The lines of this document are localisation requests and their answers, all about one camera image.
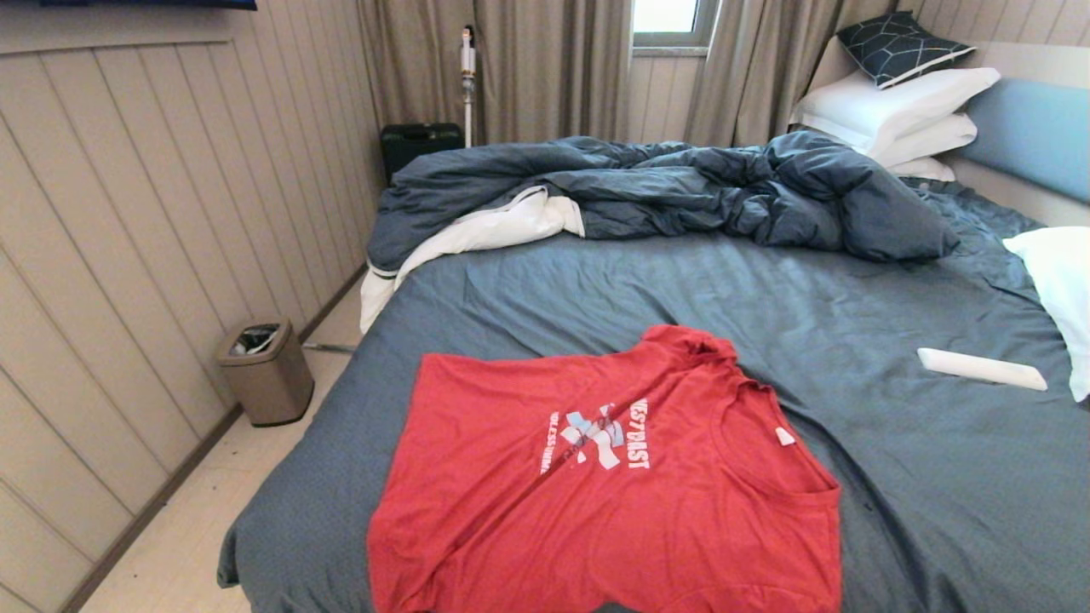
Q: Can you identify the white stick vacuum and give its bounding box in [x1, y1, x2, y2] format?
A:
[459, 26, 477, 149]

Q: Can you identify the dark blue crumpled duvet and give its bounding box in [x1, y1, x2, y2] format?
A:
[359, 128, 963, 335]

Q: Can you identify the large white pillow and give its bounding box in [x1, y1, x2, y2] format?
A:
[790, 66, 1003, 159]

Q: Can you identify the dark geometric patterned cushion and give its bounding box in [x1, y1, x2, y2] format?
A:
[836, 10, 978, 89]

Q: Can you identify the blue-grey bed sheet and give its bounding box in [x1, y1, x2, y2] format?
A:
[215, 179, 1090, 613]

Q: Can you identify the beige curtain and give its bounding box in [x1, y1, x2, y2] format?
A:
[684, 0, 895, 147]
[356, 0, 634, 146]

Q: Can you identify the blue headboard cushion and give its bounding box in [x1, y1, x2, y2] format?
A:
[957, 77, 1090, 205]

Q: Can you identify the red printed t-shirt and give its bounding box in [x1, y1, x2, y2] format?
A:
[366, 324, 844, 613]

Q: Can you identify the black wall screen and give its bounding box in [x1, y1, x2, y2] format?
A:
[34, 0, 258, 11]

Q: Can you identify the window with grey frame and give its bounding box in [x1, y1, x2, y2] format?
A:
[631, 0, 719, 49]

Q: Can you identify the flat white remote control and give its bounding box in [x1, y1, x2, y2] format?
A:
[917, 347, 1050, 392]

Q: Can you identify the dark green suitcase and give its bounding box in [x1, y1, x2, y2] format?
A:
[379, 123, 466, 185]

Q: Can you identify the beige trash bin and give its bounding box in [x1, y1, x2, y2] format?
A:
[213, 319, 316, 428]

